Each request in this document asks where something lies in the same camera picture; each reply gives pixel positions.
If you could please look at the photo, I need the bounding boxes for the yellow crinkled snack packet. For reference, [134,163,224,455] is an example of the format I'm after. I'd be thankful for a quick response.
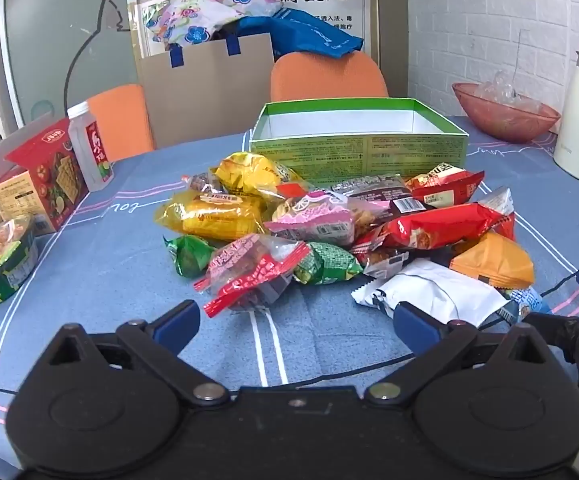
[214,151,311,202]

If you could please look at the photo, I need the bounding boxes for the small green candy packet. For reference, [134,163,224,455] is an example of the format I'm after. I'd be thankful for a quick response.
[163,234,216,279]

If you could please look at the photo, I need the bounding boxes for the pink translucent bowl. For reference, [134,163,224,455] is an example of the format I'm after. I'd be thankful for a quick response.
[451,82,561,144]

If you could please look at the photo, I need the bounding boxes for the white snack packet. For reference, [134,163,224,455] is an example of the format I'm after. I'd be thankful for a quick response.
[351,257,509,329]

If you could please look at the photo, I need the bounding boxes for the brown nut packet orange edge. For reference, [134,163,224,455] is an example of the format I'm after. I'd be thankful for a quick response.
[183,172,221,194]

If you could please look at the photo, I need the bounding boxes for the floral cloth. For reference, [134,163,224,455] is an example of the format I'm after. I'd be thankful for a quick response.
[144,0,276,47]

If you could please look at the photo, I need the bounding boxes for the clear plastic bottle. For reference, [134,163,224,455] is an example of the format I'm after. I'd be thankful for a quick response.
[67,101,116,192]

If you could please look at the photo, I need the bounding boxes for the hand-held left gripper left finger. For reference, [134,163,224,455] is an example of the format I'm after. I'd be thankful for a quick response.
[44,300,230,406]

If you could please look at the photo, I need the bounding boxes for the green patterned snack packet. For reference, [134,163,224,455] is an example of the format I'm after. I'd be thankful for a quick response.
[293,241,363,287]

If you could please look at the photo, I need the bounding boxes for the dark brown label snack packet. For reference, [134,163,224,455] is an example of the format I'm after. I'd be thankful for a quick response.
[328,174,437,217]

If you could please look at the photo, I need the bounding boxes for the orange chair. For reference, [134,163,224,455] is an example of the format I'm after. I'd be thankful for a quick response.
[270,52,389,103]
[86,84,156,164]

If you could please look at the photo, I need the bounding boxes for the red and yellow snack packet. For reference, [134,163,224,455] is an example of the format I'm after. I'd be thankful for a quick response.
[404,162,485,207]

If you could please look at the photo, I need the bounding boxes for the green cardboard box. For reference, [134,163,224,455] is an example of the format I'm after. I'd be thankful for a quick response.
[248,98,470,188]

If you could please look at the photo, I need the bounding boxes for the light blue snack packet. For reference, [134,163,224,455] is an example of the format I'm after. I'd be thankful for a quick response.
[498,287,546,322]

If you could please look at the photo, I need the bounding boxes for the blue striped tablecloth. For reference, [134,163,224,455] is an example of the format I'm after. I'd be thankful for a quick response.
[0,112,579,480]

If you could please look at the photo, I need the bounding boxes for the pink snack packet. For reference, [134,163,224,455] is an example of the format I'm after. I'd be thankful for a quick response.
[263,191,387,247]

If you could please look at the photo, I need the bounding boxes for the yellow cake packet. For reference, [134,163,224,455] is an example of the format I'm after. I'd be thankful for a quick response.
[154,190,266,242]

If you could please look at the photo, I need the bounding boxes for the red and clear snack packet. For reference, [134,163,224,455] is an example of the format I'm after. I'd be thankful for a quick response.
[193,233,311,319]

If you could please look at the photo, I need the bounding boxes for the clear plastic wrap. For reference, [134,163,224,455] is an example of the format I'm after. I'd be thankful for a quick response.
[475,70,541,112]

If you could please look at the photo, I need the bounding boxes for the brown paper bag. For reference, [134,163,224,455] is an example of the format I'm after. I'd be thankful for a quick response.
[136,34,276,151]

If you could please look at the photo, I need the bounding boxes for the orange snack packet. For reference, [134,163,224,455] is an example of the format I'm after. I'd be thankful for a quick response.
[448,231,536,287]

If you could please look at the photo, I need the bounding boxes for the blue bag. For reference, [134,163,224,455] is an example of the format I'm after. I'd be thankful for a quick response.
[239,8,365,59]

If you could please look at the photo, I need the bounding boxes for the red cracker box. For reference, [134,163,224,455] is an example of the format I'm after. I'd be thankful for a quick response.
[0,118,91,234]

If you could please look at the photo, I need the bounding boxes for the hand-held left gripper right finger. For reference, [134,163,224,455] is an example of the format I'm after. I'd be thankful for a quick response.
[364,301,553,405]

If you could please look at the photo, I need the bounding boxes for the clear packet with red tag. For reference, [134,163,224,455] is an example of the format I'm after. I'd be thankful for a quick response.
[274,182,311,202]

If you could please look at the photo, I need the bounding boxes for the green bowl of snacks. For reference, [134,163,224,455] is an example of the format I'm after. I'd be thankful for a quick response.
[0,214,40,309]

